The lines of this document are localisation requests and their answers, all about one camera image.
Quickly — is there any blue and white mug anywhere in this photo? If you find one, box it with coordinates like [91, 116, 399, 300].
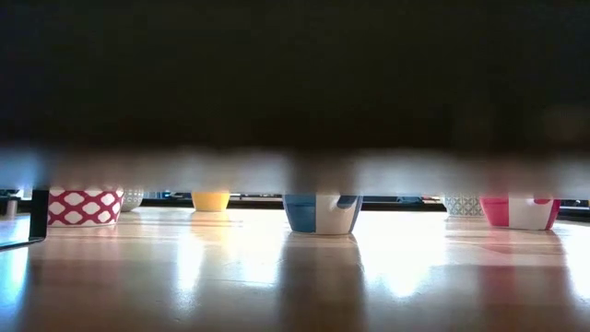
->
[281, 193, 364, 236]

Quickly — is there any yellow-orange mug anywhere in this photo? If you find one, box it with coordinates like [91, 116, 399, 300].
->
[191, 191, 231, 213]

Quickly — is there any teal floral patterned mug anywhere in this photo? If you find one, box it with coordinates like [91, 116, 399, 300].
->
[442, 193, 485, 218]

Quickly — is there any silver grey mug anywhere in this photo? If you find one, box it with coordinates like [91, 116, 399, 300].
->
[47, 186, 125, 228]

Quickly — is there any green plant in white pot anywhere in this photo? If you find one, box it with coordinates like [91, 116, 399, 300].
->
[120, 187, 146, 213]

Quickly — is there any pink and white mug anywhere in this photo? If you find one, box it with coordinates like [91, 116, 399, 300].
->
[478, 196, 562, 231]

